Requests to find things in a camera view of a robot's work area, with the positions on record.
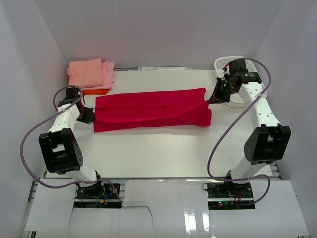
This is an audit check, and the red t shirt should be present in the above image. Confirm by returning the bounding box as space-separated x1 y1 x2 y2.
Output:
94 88 212 132

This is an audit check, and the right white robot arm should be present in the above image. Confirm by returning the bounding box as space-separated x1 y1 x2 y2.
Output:
208 58 291 198

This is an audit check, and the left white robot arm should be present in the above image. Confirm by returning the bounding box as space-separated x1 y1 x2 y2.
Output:
39 86 105 198

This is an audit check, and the folded orange t shirt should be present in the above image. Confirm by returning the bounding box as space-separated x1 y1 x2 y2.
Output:
82 89 110 95

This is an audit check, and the folded peach t shirt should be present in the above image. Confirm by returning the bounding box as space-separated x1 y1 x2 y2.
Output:
67 59 103 89

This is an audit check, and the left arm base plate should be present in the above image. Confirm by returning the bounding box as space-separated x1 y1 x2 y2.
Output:
73 183 124 209

